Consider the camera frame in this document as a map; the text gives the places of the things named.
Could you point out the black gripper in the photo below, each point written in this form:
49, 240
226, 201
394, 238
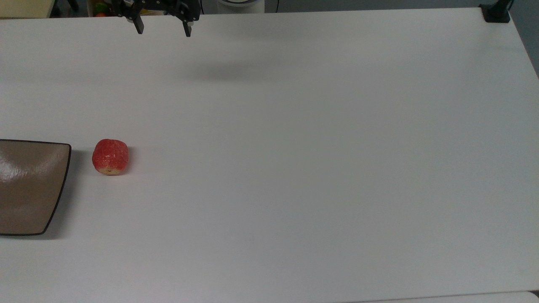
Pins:
162, 5

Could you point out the red apple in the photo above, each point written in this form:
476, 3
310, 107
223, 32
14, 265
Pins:
110, 156

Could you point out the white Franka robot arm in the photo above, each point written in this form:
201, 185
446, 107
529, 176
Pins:
240, 4

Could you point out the brown square ceramic plate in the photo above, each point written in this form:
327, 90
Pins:
29, 187

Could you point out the green and orange toy fruit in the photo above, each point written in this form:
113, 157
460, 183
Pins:
100, 10

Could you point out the beige box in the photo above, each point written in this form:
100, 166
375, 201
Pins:
25, 7

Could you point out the black camera pole with clamp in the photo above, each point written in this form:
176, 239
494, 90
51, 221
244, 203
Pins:
496, 13

